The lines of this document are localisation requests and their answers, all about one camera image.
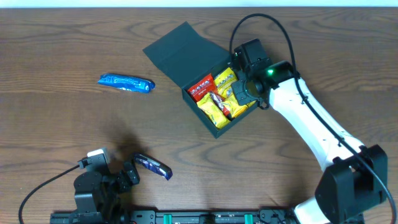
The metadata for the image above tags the yellow Hacks sweets bag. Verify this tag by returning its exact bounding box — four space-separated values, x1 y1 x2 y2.
214 68 238 109

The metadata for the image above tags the red Hacks sweets bag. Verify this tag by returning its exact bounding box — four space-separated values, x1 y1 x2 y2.
187 73 217 103

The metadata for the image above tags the yellow double snack packet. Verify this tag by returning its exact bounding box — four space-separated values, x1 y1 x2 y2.
197 92 248 129

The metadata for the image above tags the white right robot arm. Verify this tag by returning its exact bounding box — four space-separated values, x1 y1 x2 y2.
232 60 395 223

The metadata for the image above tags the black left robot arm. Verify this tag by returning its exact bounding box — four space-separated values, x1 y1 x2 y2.
68 161 140 223

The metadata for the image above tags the dark blue chocolate bar wrapper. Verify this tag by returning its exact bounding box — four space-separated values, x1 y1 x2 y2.
133 153 173 180

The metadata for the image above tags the dark green open gift box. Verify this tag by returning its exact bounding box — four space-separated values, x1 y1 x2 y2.
143 22 258 139

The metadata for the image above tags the light blue snack packet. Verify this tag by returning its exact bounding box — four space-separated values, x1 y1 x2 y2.
98 73 155 93

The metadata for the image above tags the black mounting rail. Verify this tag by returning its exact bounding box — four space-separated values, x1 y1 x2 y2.
50 209 298 224

